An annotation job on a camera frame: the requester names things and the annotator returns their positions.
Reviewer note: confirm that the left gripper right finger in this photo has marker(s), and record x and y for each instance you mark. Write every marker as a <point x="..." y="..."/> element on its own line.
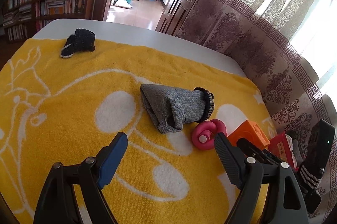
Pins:
<point x="248" y="168"/>

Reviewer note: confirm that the red biscuit tin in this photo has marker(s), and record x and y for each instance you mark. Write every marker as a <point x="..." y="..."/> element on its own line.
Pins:
<point x="280" y="148"/>

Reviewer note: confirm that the black knit sock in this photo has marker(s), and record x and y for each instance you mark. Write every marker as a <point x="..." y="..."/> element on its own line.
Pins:
<point x="82" y="40"/>

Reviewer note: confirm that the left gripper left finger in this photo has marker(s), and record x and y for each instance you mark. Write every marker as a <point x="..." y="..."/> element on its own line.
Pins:
<point x="57" y="201"/>

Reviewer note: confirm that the yellow white blanket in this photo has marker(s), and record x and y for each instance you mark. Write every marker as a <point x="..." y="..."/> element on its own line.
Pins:
<point x="64" y="110"/>

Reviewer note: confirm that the pastel socks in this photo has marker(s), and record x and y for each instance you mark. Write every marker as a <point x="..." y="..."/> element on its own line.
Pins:
<point x="291" y="142"/>

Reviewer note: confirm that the light orange rubber cube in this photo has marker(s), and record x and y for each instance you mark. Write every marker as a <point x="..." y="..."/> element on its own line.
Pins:
<point x="252" y="132"/>

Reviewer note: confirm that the patterned lace curtain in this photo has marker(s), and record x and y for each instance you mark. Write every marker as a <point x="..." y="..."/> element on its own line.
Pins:
<point x="286" y="47"/>

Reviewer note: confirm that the grey knit glove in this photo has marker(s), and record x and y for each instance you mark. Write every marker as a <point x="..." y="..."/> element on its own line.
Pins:
<point x="170" y="108"/>

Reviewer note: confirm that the pink foam knot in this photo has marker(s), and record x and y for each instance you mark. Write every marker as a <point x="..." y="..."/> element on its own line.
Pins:
<point x="204" y="133"/>

